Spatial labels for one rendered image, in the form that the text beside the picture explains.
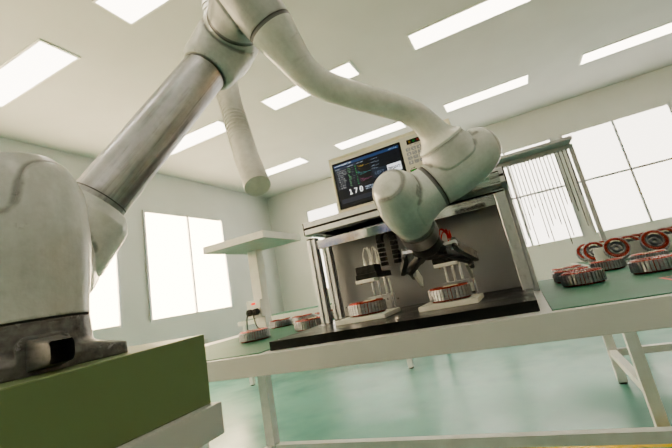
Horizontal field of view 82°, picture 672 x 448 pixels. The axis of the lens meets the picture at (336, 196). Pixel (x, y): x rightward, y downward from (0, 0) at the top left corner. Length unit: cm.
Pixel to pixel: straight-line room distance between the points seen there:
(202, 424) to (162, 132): 53
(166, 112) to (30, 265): 42
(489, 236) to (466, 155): 57
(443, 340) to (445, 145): 39
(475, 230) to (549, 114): 664
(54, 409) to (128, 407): 8
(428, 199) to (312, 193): 789
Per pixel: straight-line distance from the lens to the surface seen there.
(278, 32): 85
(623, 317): 86
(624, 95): 812
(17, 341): 55
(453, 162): 82
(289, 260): 883
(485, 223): 135
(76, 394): 50
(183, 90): 90
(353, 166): 136
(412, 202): 78
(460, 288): 107
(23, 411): 47
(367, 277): 122
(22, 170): 61
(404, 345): 89
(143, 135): 84
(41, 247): 57
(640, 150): 789
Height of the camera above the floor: 86
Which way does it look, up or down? 14 degrees up
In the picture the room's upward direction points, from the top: 11 degrees counter-clockwise
